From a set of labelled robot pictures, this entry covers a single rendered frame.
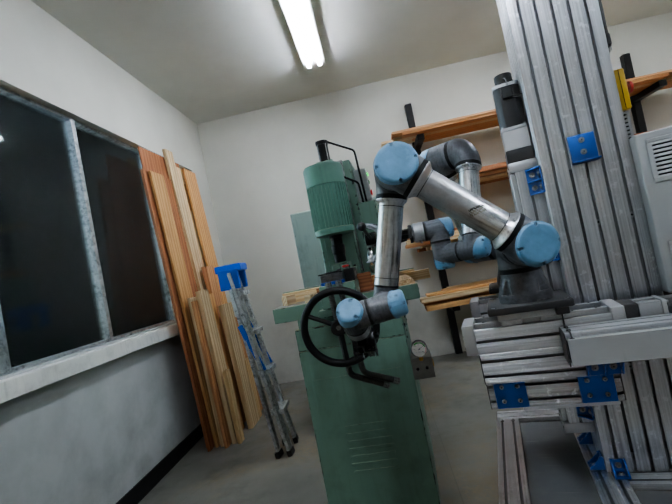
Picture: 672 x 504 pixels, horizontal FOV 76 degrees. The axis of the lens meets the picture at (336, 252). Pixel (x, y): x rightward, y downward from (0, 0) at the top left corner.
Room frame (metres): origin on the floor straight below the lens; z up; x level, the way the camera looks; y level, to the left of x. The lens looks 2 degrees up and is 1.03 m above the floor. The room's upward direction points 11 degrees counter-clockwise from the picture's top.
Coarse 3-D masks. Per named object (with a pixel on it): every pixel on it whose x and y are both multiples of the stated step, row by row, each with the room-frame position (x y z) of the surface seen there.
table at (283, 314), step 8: (400, 288) 1.69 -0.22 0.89; (408, 288) 1.68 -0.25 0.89; (416, 288) 1.68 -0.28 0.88; (368, 296) 1.71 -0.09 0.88; (408, 296) 1.68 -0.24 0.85; (416, 296) 1.68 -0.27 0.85; (296, 304) 1.81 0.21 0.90; (304, 304) 1.75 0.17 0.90; (320, 304) 1.74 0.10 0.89; (280, 312) 1.76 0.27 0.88; (288, 312) 1.76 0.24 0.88; (296, 312) 1.75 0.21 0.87; (312, 312) 1.74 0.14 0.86; (320, 312) 1.64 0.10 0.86; (328, 312) 1.64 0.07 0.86; (280, 320) 1.76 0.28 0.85; (288, 320) 1.76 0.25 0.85; (296, 320) 1.76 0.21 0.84
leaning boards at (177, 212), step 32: (160, 160) 3.19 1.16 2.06; (160, 192) 2.95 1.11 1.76; (192, 192) 3.53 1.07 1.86; (160, 224) 2.90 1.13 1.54; (192, 224) 3.45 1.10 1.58; (192, 256) 3.23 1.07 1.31; (192, 288) 3.15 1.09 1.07; (192, 320) 2.87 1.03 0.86; (224, 320) 3.11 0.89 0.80; (192, 352) 2.88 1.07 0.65; (224, 352) 3.11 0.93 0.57; (192, 384) 2.83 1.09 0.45; (224, 384) 2.91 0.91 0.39; (224, 416) 2.89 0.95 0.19; (256, 416) 3.23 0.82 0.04
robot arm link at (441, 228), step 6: (426, 222) 1.63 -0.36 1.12; (432, 222) 1.62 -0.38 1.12; (438, 222) 1.61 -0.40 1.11; (444, 222) 1.60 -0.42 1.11; (450, 222) 1.60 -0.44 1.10; (426, 228) 1.61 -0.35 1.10; (432, 228) 1.61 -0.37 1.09; (438, 228) 1.60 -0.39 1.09; (444, 228) 1.60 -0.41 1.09; (450, 228) 1.60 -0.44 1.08; (426, 234) 1.61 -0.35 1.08; (432, 234) 1.61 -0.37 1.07; (438, 234) 1.60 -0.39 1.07; (444, 234) 1.60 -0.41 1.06; (450, 234) 1.61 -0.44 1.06; (426, 240) 1.64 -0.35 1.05; (432, 240) 1.62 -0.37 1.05; (438, 240) 1.61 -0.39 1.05
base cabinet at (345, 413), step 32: (352, 352) 1.72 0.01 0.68; (384, 352) 1.70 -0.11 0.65; (320, 384) 1.74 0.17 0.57; (352, 384) 1.72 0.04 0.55; (416, 384) 1.75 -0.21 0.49; (320, 416) 1.75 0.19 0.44; (352, 416) 1.73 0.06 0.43; (384, 416) 1.71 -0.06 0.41; (416, 416) 1.69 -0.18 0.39; (320, 448) 1.75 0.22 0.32; (352, 448) 1.73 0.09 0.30; (384, 448) 1.71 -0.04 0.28; (416, 448) 1.69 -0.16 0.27; (352, 480) 1.74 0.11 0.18; (384, 480) 1.72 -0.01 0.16; (416, 480) 1.70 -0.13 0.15
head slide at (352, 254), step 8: (352, 232) 1.96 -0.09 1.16; (328, 240) 1.98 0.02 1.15; (344, 240) 1.97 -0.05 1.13; (352, 240) 1.96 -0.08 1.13; (328, 248) 1.98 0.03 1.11; (352, 248) 1.96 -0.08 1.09; (328, 256) 1.98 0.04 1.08; (352, 256) 1.96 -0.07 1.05; (352, 264) 1.96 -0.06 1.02; (360, 264) 1.99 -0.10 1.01; (360, 272) 1.96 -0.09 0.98
